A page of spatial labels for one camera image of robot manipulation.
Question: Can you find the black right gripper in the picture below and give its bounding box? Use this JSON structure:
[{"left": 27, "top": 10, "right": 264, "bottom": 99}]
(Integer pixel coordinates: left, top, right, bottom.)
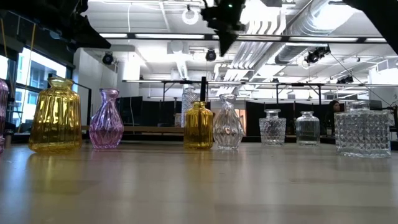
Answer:
[{"left": 200, "top": 0, "right": 248, "bottom": 57}]

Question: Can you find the tall clear textured cylinder vase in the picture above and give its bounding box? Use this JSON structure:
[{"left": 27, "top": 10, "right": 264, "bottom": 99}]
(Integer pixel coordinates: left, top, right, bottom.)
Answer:
[{"left": 181, "top": 86, "right": 200, "bottom": 128}]

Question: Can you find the yellow ribbed jar vase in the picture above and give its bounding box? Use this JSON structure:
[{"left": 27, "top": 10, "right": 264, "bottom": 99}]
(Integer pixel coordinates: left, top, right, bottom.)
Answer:
[{"left": 28, "top": 77, "right": 83, "bottom": 154}]

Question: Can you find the clear bulbous ribbed vase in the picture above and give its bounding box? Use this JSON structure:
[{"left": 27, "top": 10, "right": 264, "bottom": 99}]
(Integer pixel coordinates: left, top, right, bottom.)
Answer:
[{"left": 213, "top": 93, "right": 244, "bottom": 151}]

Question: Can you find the small pink bulbous vase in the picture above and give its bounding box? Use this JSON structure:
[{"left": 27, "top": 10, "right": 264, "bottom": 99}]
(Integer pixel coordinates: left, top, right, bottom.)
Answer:
[{"left": 88, "top": 88, "right": 124, "bottom": 150}]

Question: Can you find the yellow cylinder bottle vase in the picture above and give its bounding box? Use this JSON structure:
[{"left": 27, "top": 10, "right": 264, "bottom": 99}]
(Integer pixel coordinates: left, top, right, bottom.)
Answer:
[{"left": 183, "top": 100, "right": 215, "bottom": 150}]

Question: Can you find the clear crosshatched jar vase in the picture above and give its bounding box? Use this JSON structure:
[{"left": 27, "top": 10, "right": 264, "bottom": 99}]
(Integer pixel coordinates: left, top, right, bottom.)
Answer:
[{"left": 258, "top": 108, "right": 287, "bottom": 147}]

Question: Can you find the tall pink ribbed vase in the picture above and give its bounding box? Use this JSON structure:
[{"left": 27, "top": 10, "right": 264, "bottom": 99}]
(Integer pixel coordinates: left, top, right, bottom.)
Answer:
[{"left": 0, "top": 78, "right": 9, "bottom": 154}]

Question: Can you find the wooden shelf board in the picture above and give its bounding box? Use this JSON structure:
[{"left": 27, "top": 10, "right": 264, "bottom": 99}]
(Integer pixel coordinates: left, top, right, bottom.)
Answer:
[{"left": 81, "top": 125, "right": 185, "bottom": 134}]

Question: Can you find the white ceiling conduit bundle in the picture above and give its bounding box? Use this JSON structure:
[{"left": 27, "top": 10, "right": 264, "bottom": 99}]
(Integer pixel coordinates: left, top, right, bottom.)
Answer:
[{"left": 231, "top": 11, "right": 287, "bottom": 70}]

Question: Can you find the black overhead beam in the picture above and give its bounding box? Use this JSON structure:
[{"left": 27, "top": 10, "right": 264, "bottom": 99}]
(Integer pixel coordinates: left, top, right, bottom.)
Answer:
[{"left": 93, "top": 31, "right": 398, "bottom": 44}]

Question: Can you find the large window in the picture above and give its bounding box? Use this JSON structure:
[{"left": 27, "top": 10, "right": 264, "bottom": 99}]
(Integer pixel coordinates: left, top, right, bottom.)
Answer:
[{"left": 0, "top": 46, "right": 68, "bottom": 129}]

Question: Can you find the black partition screen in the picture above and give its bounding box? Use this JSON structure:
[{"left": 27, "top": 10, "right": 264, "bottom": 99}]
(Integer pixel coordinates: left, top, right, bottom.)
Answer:
[
  {"left": 142, "top": 100, "right": 184, "bottom": 127},
  {"left": 245, "top": 101, "right": 346, "bottom": 136}
]

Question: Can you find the clear smooth jar vase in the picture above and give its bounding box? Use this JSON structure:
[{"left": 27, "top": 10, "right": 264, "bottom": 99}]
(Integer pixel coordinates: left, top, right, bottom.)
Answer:
[{"left": 295, "top": 111, "right": 321, "bottom": 147}]

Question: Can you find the person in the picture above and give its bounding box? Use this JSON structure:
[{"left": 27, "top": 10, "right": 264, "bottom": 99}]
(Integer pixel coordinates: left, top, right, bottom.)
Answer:
[{"left": 324, "top": 100, "right": 343, "bottom": 136}]

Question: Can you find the clear square diamond-cut vase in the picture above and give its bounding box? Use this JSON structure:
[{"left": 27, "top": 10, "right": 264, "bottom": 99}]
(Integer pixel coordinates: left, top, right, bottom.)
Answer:
[{"left": 333, "top": 100, "right": 392, "bottom": 159}]

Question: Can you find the white ring ceiling fixture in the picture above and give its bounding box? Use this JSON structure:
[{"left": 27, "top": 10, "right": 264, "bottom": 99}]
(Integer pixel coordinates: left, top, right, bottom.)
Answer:
[{"left": 181, "top": 7, "right": 200, "bottom": 26}]

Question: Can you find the black metal shelf frame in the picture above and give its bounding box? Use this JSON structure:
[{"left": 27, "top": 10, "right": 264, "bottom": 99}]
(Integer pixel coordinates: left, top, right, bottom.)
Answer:
[{"left": 47, "top": 73, "right": 208, "bottom": 127}]

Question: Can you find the distant black metal frame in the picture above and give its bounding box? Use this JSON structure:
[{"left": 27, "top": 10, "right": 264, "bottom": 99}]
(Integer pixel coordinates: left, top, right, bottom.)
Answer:
[{"left": 161, "top": 79, "right": 324, "bottom": 106}]

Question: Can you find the silver ventilation duct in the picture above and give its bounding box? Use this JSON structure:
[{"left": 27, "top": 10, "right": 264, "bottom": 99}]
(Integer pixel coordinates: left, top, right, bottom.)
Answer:
[{"left": 275, "top": 0, "right": 361, "bottom": 65}]

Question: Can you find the black table edge rail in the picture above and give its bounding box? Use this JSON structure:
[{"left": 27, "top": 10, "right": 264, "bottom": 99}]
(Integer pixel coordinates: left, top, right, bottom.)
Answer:
[{"left": 9, "top": 133, "right": 398, "bottom": 144}]

